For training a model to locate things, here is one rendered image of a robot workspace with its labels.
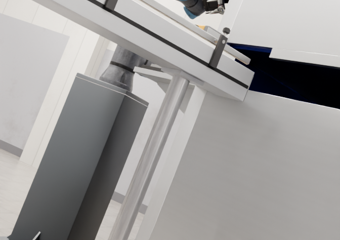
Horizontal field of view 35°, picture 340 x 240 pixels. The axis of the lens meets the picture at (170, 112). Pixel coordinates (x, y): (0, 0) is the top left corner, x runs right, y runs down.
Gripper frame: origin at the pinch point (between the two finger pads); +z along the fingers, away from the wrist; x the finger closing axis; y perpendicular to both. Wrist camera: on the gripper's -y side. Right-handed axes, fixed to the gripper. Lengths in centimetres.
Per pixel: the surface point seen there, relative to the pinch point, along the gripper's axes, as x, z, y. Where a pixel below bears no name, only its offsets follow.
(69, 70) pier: -88, -267, 161
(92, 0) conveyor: 25, 87, 25
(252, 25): 1.8, 43.9, -9.9
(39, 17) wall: -45, -331, 199
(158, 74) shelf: -14.7, 23.9, 25.6
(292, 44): -2, 59, -20
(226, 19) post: 2.7, 34.1, -2.1
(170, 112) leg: -11, 73, 16
